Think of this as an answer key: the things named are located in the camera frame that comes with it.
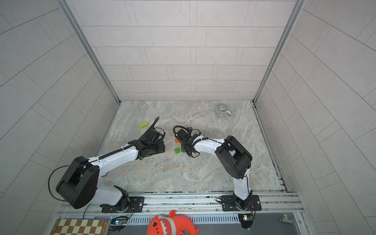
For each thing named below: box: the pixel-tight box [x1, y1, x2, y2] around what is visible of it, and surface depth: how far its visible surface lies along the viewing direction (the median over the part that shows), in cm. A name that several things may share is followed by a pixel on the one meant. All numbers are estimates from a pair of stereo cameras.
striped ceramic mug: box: [214, 103, 232, 118], surface depth 104 cm
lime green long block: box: [139, 121, 149, 129], surface depth 103 cm
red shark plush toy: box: [147, 210, 201, 235], surface depth 62 cm
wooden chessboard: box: [49, 218, 109, 235], surface depth 64 cm
